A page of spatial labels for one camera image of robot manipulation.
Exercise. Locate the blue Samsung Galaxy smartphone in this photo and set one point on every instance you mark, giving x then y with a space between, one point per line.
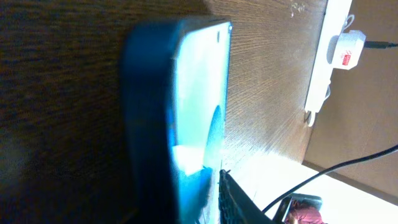
174 86

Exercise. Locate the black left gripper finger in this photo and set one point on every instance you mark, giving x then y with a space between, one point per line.
234 204

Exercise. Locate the white power strip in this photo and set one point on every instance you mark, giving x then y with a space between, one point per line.
334 19

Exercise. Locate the white charger plug adapter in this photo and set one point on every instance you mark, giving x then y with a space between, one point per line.
348 50

